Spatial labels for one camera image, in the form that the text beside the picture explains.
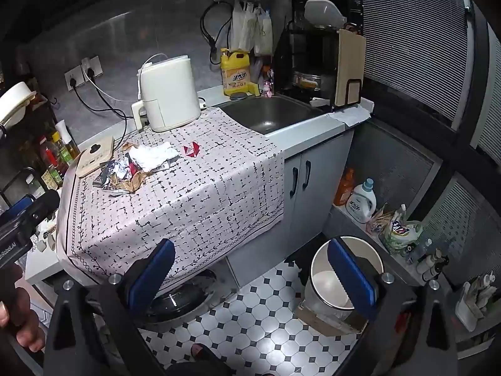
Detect green white refill pouch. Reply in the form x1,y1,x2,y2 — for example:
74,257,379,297
381,204,424,255

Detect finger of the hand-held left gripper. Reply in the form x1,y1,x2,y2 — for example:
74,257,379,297
0,190,62,240

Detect orange bottle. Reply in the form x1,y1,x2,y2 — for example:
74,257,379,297
333,168,357,206

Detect window blinds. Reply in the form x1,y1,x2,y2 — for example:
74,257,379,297
325,0,472,128

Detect person's left hand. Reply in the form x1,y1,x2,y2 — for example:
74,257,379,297
0,266,46,354

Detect black dish rack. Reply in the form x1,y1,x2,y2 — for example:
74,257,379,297
272,0,366,112

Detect metal pot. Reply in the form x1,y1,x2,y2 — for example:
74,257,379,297
292,70,336,92

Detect hanging plastic bag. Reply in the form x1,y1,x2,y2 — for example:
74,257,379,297
231,0,256,54
252,4,275,58

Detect tall pale cutting board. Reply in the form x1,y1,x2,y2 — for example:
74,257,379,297
334,23,367,107

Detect black power cable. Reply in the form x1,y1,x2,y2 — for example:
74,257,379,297
72,82,130,146

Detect white cloth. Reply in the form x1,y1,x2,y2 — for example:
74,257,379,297
329,106,371,127

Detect silver red snack wrapper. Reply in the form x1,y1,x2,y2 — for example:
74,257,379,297
124,154,142,177

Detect white kitchen cabinet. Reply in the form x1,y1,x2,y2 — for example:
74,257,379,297
227,127,355,287

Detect washing machine glass door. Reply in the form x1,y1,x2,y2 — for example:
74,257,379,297
149,268,218,324

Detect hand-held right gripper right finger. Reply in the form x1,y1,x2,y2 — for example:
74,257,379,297
327,237,458,376

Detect patterned white tablecloth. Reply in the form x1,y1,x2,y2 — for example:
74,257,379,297
56,107,286,287

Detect group of small bottles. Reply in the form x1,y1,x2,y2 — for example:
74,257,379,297
405,239,451,283

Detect white bowl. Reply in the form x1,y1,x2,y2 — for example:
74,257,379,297
0,81,38,126

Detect brown paper wrapper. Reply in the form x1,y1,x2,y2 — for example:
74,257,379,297
110,172,146,195

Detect small wooden board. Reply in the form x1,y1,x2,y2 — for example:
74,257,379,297
74,136,115,178

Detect black storage shelf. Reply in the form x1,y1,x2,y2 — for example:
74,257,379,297
0,98,60,212

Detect round white trash bin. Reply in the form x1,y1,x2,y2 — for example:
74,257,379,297
305,236,384,324

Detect row of condiment bottles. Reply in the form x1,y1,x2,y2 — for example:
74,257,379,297
35,119,81,191

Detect person's foot in black slipper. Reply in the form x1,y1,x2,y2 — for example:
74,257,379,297
188,342,220,376

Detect hanging black cable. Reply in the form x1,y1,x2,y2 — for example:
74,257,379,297
200,1,235,65

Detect steel kitchen sink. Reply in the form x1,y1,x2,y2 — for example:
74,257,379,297
219,95,325,136

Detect wall socket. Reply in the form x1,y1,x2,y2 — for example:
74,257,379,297
81,55,103,79
65,66,85,91

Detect white air fryer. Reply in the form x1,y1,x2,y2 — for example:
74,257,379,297
131,55,206,133

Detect colourful snack packet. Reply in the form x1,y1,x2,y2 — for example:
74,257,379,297
368,204,394,236

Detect flat cardboard piece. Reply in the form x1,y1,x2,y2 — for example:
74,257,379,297
295,298,369,338

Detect yellow detergent bottle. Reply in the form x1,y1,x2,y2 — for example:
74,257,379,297
220,47,253,98

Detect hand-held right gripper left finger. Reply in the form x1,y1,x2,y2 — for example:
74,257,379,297
43,238,176,376

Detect white power cable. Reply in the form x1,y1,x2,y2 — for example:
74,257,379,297
84,53,167,104

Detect white paper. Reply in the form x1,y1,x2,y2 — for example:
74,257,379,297
129,143,179,173

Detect white plastic jug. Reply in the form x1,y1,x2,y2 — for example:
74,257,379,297
303,0,347,29

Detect white laundry detergent bottle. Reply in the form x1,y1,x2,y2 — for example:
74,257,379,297
345,178,377,224

